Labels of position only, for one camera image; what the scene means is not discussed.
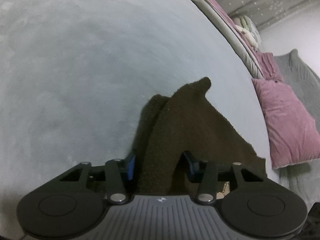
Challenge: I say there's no dark brown patterned sweater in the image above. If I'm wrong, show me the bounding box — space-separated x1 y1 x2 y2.
132 77 266 197

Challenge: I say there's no large pink pillow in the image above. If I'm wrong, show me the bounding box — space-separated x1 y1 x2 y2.
252 79 319 169

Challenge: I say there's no light blue bed sheet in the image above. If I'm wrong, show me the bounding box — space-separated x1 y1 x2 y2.
1 0 270 239

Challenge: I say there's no white plush toy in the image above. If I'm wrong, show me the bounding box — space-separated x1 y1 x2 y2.
235 25 258 50

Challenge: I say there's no grey white small pillow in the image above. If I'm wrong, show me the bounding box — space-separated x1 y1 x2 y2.
233 15 261 48

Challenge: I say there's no pink grey duvet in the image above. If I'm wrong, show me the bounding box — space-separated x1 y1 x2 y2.
191 0 264 79

